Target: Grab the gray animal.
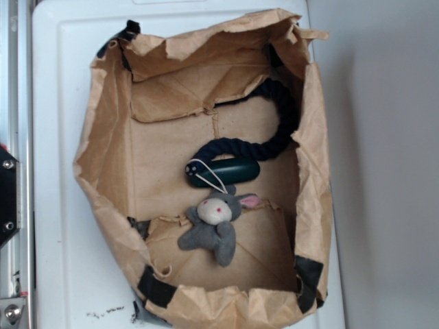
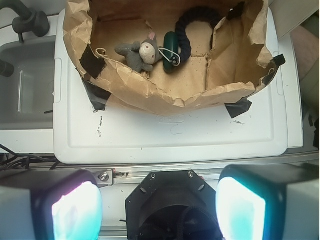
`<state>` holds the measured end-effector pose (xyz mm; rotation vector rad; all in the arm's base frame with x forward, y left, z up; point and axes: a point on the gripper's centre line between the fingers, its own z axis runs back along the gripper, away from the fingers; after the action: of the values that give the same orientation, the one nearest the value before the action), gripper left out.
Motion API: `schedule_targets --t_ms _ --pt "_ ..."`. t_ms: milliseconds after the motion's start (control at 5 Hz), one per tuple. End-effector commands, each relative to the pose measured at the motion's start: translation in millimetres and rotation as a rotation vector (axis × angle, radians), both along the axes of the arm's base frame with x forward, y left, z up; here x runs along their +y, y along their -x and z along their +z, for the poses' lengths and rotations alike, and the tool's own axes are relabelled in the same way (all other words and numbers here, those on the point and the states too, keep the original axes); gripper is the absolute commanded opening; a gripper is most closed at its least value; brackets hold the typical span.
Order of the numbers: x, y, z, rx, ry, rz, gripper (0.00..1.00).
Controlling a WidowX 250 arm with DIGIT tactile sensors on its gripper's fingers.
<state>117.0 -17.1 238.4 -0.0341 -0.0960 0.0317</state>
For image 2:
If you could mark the aluminium frame rail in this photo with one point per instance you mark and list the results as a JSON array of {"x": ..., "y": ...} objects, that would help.
[{"x": 160, "y": 172}]

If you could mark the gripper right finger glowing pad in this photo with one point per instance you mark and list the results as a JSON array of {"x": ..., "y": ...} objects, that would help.
[{"x": 269, "y": 202}]

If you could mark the black tape piece left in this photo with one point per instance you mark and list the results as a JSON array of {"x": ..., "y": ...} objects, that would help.
[{"x": 97, "y": 96}]

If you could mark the brown paper bag tray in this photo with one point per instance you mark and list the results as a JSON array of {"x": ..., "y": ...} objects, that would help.
[{"x": 222, "y": 47}]

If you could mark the black tape piece right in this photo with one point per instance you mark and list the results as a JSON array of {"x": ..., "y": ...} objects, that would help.
[{"x": 236, "y": 109}]

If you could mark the black tape piece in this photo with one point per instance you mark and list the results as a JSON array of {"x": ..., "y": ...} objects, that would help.
[
  {"x": 97, "y": 96},
  {"x": 236, "y": 109}
]

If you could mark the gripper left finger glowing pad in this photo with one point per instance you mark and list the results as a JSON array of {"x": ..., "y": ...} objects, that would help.
[{"x": 50, "y": 205}]

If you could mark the dark green oval tool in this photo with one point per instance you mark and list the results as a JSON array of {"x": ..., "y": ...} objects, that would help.
[{"x": 171, "y": 57}]

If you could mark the black octagonal mount plate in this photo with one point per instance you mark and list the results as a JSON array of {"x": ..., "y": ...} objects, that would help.
[{"x": 163, "y": 209}]

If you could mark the gray plush animal toy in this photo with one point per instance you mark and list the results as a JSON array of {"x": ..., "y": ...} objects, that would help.
[{"x": 141, "y": 56}]

